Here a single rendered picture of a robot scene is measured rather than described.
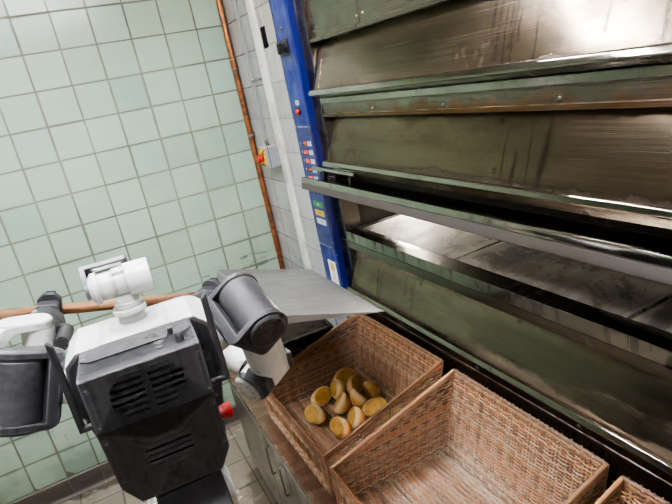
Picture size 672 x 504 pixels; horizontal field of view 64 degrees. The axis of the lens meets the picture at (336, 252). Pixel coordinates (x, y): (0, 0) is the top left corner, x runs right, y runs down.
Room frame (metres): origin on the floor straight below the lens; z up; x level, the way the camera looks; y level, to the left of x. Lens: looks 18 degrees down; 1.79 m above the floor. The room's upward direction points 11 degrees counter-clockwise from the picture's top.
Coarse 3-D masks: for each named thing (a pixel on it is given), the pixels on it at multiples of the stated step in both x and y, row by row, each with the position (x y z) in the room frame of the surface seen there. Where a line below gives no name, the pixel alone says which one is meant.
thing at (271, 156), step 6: (270, 144) 2.64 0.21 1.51; (258, 150) 2.63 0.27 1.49; (264, 150) 2.56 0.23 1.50; (270, 150) 2.56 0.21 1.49; (276, 150) 2.58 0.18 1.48; (264, 156) 2.57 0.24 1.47; (270, 156) 2.56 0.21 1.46; (276, 156) 2.57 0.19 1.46; (264, 162) 2.59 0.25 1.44; (270, 162) 2.56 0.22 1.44; (276, 162) 2.57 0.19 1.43
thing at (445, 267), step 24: (360, 240) 1.97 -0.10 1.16; (384, 240) 1.86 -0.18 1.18; (432, 264) 1.55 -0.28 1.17; (456, 264) 1.50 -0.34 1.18; (480, 288) 1.35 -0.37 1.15; (504, 288) 1.27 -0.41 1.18; (528, 288) 1.24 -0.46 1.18; (552, 312) 1.13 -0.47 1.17; (576, 312) 1.08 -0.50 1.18; (600, 312) 1.06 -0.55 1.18; (600, 336) 1.01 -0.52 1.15; (624, 336) 0.96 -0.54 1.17; (648, 336) 0.93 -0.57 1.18
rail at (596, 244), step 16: (352, 192) 1.64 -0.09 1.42; (368, 192) 1.55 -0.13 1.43; (416, 208) 1.33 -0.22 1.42; (432, 208) 1.27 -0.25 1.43; (448, 208) 1.22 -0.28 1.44; (496, 224) 1.07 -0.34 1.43; (512, 224) 1.02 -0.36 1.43; (528, 224) 1.00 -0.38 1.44; (560, 240) 0.91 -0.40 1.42; (576, 240) 0.88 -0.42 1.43; (592, 240) 0.85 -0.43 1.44; (608, 240) 0.84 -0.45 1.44; (624, 256) 0.80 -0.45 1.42; (640, 256) 0.77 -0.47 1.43; (656, 256) 0.75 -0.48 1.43
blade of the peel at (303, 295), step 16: (224, 272) 1.84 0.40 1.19; (256, 272) 1.88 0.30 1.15; (272, 272) 1.90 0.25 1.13; (288, 272) 1.90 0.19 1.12; (304, 272) 1.91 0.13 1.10; (272, 288) 1.68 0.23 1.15; (288, 288) 1.68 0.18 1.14; (304, 288) 1.69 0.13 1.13; (320, 288) 1.69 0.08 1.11; (336, 288) 1.69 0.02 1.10; (288, 304) 1.51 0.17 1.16; (304, 304) 1.51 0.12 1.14; (320, 304) 1.51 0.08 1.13; (336, 304) 1.52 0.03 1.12; (352, 304) 1.52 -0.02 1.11; (368, 304) 1.52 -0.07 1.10; (288, 320) 1.35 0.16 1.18; (304, 320) 1.36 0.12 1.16
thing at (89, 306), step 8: (144, 296) 1.47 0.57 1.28; (152, 296) 1.48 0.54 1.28; (160, 296) 1.48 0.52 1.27; (168, 296) 1.49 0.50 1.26; (176, 296) 1.50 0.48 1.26; (64, 304) 1.39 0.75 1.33; (72, 304) 1.39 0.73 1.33; (80, 304) 1.40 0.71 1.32; (88, 304) 1.41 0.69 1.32; (96, 304) 1.41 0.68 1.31; (104, 304) 1.42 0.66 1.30; (112, 304) 1.43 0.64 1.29; (152, 304) 1.47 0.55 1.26; (0, 312) 1.33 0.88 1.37; (8, 312) 1.33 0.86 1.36; (16, 312) 1.34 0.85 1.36; (24, 312) 1.34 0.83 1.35; (64, 312) 1.38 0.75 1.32; (72, 312) 1.39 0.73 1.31; (80, 312) 1.40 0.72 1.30
